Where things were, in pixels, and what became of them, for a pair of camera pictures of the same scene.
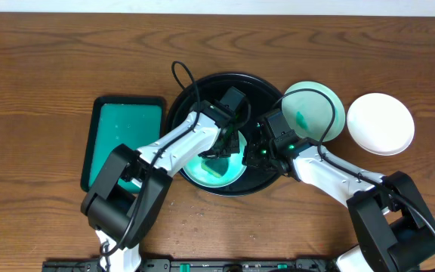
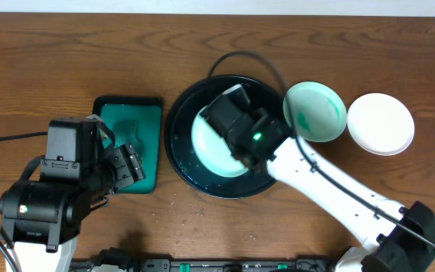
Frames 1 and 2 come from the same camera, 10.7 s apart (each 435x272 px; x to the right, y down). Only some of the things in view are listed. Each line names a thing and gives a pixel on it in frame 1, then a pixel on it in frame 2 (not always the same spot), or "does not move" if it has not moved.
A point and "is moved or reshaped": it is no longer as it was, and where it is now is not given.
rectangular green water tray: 118,120 does not move
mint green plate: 234,171 is moved or reshaped
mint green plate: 310,112 does not move
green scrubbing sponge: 217,166 → 125,131
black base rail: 198,264 does not move
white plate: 381,123 does not move
